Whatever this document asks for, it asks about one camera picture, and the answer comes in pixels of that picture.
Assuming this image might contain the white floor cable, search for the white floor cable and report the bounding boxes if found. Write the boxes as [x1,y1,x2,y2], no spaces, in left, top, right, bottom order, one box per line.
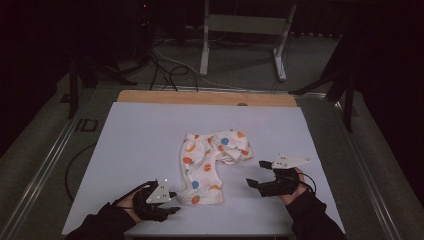
[152,45,248,91]

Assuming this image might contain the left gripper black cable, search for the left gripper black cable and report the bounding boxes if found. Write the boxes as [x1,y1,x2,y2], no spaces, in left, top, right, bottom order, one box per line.
[111,180,158,210]

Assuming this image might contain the black looped floor cable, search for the black looped floor cable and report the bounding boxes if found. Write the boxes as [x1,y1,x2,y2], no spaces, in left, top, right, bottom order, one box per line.
[64,142,98,203]

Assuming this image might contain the white patterned baby pants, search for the white patterned baby pants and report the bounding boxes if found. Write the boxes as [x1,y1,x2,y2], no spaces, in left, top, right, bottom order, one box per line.
[179,129,254,206]

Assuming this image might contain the person's left hand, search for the person's left hand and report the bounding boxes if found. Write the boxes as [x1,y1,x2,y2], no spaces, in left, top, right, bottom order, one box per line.
[115,189,148,225]

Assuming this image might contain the white metal stand frame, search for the white metal stand frame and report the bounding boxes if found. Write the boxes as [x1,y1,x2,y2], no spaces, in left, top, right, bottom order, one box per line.
[198,0,299,83]

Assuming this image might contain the pale table mat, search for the pale table mat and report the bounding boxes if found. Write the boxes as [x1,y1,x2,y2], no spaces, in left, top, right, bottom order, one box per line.
[61,101,347,236]

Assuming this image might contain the person's right hand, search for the person's right hand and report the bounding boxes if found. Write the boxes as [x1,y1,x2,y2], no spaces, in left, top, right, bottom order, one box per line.
[279,166,310,207]

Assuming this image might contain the aluminium floor rail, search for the aluminium floor rail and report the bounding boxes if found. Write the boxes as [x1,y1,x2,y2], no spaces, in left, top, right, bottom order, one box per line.
[149,83,328,100]
[328,95,403,240]
[0,89,98,240]

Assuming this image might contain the black floor cables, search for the black floor cables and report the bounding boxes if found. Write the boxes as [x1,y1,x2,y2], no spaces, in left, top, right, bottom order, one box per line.
[148,49,200,93]

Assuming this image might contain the dark equipment tower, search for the dark equipment tower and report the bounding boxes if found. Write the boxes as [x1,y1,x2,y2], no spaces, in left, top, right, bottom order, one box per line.
[132,0,158,65]

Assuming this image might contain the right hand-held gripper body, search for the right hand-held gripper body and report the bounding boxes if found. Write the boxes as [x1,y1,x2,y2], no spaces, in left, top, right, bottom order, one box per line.
[257,153,312,198]

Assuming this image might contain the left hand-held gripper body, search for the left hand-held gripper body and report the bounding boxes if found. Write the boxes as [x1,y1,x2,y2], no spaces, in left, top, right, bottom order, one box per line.
[131,178,175,223]

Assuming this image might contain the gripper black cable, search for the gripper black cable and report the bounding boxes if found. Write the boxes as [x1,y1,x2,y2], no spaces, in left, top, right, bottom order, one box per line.
[297,171,317,195]
[111,180,158,210]

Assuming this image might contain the black tripod stand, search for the black tripod stand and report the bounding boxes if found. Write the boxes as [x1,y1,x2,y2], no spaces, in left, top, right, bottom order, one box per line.
[65,56,138,121]
[289,33,359,133]

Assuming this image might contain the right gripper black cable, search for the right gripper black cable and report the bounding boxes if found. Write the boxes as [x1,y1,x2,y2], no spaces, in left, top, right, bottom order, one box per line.
[297,171,317,195]

